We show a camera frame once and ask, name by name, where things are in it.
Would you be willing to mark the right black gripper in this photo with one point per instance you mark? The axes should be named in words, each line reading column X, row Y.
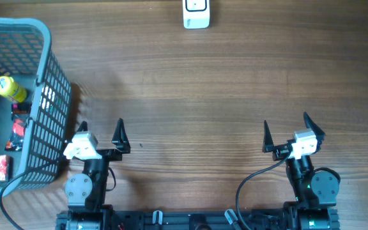
column 280, row 151

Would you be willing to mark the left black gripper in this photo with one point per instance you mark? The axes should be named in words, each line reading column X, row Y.
column 119, row 140

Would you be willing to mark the black hex wrench packet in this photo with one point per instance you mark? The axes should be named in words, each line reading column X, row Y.
column 19, row 115

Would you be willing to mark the yellow plastic jar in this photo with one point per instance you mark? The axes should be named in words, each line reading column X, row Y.
column 12, row 90

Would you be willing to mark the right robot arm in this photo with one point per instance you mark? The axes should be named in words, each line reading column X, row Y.
column 315, row 190

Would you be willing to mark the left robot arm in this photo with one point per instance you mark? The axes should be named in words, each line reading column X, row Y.
column 86, row 191

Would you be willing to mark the white barcode scanner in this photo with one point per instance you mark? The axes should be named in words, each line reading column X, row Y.
column 196, row 14

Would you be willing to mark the grey plastic basket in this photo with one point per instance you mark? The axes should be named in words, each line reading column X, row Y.
column 26, row 55

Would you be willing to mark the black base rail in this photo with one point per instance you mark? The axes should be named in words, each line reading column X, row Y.
column 187, row 220

